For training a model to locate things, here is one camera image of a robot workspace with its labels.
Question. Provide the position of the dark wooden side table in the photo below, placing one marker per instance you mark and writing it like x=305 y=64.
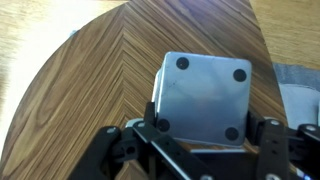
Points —
x=93 y=90

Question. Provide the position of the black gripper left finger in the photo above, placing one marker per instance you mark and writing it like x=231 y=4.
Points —
x=160 y=143

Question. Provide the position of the grey floor carpet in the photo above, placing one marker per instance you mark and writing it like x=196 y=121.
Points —
x=296 y=75

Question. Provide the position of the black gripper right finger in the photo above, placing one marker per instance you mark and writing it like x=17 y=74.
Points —
x=276 y=150

